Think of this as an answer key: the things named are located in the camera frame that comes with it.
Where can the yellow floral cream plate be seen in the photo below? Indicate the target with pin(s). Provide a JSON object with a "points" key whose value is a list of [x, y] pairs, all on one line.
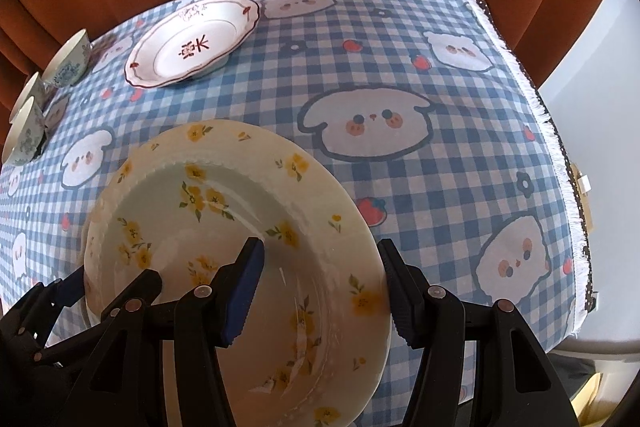
{"points": [[200, 217]]}

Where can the white plate with red print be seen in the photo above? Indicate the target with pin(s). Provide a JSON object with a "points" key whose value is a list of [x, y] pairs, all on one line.
{"points": [[170, 57]]}

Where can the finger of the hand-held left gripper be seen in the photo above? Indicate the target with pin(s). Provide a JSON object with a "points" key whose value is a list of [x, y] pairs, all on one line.
{"points": [[50, 357], [70, 289]]}

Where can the blue checked cartoon tablecloth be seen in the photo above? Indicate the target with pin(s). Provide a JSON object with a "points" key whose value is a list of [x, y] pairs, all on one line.
{"points": [[400, 57]]}

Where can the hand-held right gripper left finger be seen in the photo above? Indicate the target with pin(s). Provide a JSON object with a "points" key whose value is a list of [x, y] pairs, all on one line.
{"points": [[245, 292]]}

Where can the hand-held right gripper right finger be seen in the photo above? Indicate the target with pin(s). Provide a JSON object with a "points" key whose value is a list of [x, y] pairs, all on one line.
{"points": [[402, 307]]}

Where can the small beige label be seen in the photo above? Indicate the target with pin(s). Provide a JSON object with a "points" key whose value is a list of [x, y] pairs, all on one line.
{"points": [[582, 184]]}

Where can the blue patterned white bowl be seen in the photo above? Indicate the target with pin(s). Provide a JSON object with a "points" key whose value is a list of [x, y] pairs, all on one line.
{"points": [[27, 142], [37, 89], [70, 67]]}

